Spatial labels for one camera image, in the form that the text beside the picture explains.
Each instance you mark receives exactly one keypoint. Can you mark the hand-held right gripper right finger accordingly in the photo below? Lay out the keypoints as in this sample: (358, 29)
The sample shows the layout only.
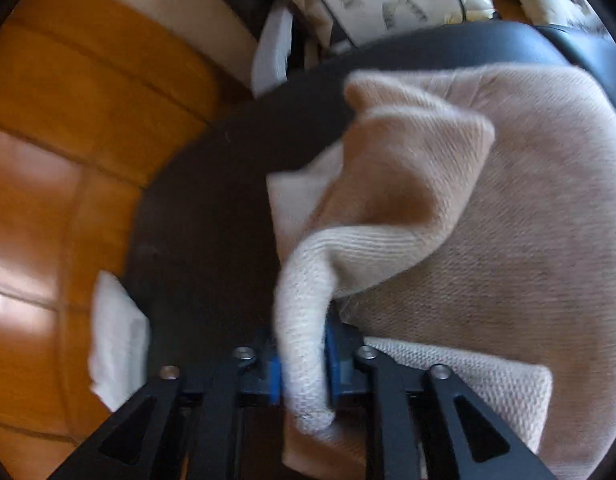
(334, 365)

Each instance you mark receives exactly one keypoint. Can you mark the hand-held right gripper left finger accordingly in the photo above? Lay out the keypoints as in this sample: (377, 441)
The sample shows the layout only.
(275, 377)

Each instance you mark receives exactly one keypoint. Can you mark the cream knit sweater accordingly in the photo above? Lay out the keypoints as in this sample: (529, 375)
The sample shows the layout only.
(512, 185)

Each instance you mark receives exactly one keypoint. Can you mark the white ruffled knit garment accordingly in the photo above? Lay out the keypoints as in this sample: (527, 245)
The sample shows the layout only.
(118, 340)

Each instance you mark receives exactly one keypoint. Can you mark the blue yellow grey patchwork sofa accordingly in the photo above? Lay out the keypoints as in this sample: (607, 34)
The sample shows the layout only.
(273, 55)

